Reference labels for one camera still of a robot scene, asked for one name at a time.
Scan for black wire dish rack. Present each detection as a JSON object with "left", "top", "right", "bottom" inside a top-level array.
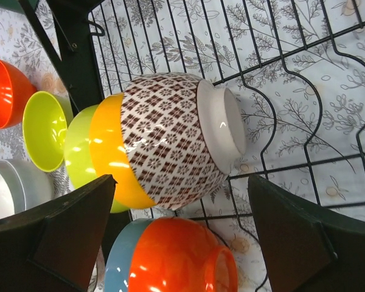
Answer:
[{"left": 25, "top": 1, "right": 365, "bottom": 291}]

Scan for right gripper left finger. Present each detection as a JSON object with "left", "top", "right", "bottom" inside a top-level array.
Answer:
[{"left": 0, "top": 175, "right": 116, "bottom": 291}]

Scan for lime green bowl front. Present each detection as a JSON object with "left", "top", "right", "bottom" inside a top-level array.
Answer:
[{"left": 63, "top": 104, "right": 130, "bottom": 214}]

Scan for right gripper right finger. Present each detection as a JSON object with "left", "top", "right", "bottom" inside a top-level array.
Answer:
[{"left": 248, "top": 175, "right": 365, "bottom": 291}]

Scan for floral patterned table mat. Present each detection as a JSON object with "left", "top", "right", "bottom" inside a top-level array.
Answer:
[{"left": 0, "top": 1, "right": 365, "bottom": 291}]

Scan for yellow orange bowl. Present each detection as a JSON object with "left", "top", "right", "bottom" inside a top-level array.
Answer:
[{"left": 89, "top": 92, "right": 155, "bottom": 213}]

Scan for white bowl row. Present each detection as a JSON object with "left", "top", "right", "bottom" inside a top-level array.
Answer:
[
  {"left": 0, "top": 159, "right": 54, "bottom": 214},
  {"left": 0, "top": 161, "right": 25, "bottom": 219}
]

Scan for lime green bowl back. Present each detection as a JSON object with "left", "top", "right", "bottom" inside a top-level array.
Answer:
[{"left": 22, "top": 91, "right": 73, "bottom": 172}]

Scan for lime green bowl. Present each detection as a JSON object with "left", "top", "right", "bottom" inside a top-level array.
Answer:
[
  {"left": 63, "top": 104, "right": 130, "bottom": 214},
  {"left": 22, "top": 91, "right": 73, "bottom": 172}
]

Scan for brown patterned bowl row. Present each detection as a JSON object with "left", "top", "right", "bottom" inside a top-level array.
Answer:
[{"left": 121, "top": 72, "right": 247, "bottom": 210}]

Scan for orange bowl front right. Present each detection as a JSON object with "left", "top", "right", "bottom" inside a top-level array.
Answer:
[{"left": 128, "top": 217, "right": 238, "bottom": 291}]

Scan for blue bowl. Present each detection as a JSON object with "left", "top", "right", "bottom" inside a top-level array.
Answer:
[{"left": 104, "top": 218, "right": 153, "bottom": 292}]

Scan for red orange bowl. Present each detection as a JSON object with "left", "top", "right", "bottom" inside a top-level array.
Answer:
[{"left": 0, "top": 60, "right": 37, "bottom": 129}]

